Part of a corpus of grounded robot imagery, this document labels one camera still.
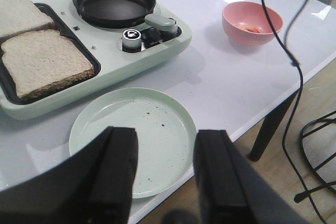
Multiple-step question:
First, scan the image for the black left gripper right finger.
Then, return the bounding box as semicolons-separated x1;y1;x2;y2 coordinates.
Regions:
193;130;307;223

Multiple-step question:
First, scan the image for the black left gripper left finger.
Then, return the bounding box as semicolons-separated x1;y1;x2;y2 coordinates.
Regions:
1;127;138;223

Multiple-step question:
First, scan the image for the bread slice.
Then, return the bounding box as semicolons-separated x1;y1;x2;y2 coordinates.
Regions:
1;29;95;101
1;0;56;42

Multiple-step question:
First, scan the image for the orange shrimp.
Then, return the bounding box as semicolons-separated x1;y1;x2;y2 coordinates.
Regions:
239;24;260;34

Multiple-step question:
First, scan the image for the pink bowl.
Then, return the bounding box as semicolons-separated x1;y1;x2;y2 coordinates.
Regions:
222;1;275;46

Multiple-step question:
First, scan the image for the green breakfast maker base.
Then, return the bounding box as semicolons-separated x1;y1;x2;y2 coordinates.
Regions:
1;0;192;120

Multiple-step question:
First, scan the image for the black table leg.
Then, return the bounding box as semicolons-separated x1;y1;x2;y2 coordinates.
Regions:
249;92;296;162

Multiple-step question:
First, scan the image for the light green plate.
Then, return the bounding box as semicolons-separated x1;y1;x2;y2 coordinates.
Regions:
69;88;197;199

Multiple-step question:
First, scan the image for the left silver knob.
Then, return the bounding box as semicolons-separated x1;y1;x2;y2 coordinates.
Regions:
122;29;142;52

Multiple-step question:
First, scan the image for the black frying pan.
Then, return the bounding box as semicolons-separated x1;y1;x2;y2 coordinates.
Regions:
72;0;156;29

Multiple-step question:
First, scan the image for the black hanging cable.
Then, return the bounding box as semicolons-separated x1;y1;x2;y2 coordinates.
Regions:
259;0;336;224

